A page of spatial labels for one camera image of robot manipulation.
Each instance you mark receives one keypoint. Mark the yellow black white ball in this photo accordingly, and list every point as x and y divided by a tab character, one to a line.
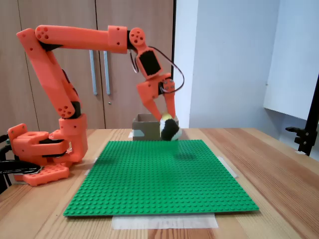
169	129

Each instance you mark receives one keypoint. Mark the wooden cabinet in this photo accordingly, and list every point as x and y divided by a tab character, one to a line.
137	15

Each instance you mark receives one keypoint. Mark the masking tape strip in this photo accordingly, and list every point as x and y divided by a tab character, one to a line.
89	171
162	222
230	169

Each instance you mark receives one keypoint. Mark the green studded baseplate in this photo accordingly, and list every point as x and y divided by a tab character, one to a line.
162	186

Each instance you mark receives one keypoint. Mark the brown cardboard box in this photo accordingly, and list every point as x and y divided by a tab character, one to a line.
145	129

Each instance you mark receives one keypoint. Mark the white wall panel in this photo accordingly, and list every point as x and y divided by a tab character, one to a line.
294	62

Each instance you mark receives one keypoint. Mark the black camera stand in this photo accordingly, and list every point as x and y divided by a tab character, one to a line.
304	142

